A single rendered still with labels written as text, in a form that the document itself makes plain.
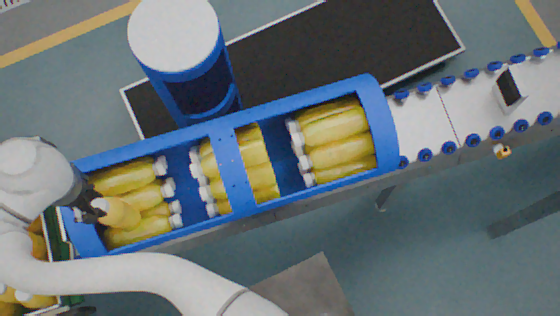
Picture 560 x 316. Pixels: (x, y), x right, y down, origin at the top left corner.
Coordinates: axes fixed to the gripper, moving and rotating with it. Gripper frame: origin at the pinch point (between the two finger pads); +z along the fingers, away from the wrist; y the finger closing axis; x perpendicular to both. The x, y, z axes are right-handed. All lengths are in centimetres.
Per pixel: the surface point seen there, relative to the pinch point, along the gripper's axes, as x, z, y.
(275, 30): -66, 118, 88
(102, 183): 1.9, 19.0, 10.3
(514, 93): -115, 25, 2
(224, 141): -32.6, 10.1, 8.8
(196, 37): -33, 30, 49
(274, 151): -45, 37, 10
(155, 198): -9.6, 24.3, 3.4
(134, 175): -6.7, 19.0, 9.8
